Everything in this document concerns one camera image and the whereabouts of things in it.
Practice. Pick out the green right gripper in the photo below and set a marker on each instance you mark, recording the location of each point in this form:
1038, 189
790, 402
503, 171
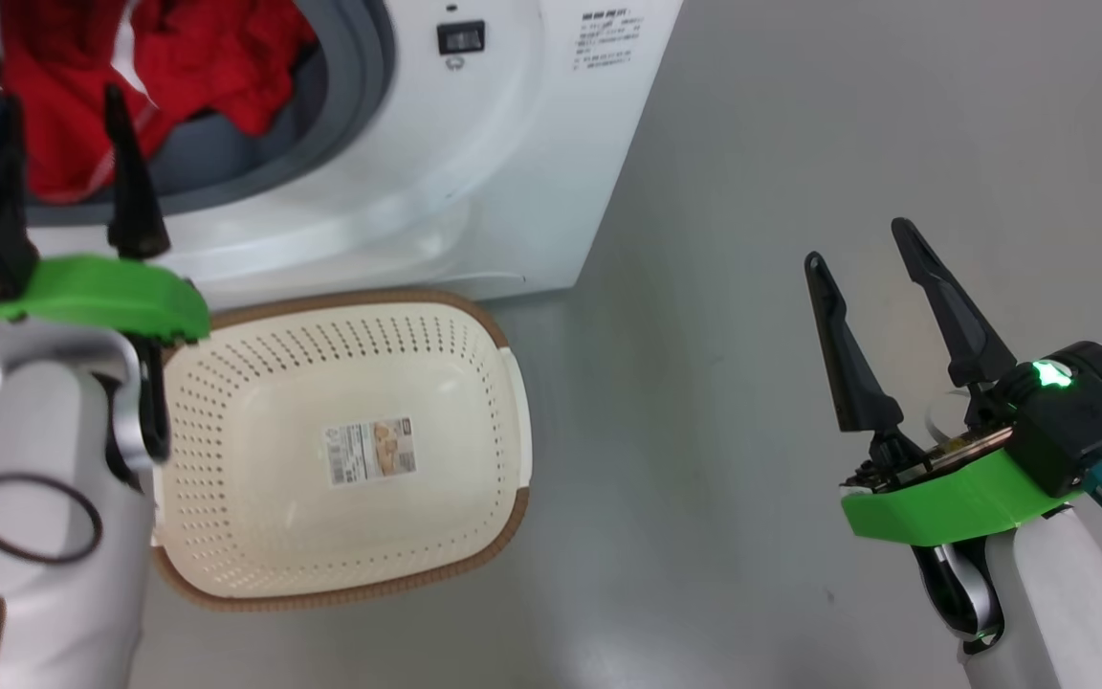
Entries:
953, 507

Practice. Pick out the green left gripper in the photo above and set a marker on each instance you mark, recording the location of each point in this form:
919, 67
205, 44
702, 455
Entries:
101, 292

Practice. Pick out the red and white garment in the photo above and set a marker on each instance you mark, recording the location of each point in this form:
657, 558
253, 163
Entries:
207, 57

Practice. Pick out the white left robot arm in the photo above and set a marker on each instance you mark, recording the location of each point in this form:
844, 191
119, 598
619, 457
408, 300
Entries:
44, 421

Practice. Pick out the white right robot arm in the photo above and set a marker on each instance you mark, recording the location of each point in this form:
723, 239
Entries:
1068, 612

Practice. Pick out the grey rubber door gasket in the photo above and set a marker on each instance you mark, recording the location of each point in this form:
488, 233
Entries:
226, 158

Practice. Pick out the cream perforated laundry basket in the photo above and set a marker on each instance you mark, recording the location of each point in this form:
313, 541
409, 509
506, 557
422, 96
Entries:
321, 536

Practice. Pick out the white front-load washing machine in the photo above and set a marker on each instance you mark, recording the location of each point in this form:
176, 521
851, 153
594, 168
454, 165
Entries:
513, 172

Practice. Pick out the product label sticker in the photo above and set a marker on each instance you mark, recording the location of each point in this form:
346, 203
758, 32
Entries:
369, 452

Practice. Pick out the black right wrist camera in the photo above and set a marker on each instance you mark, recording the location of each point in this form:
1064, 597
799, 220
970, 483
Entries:
1077, 421

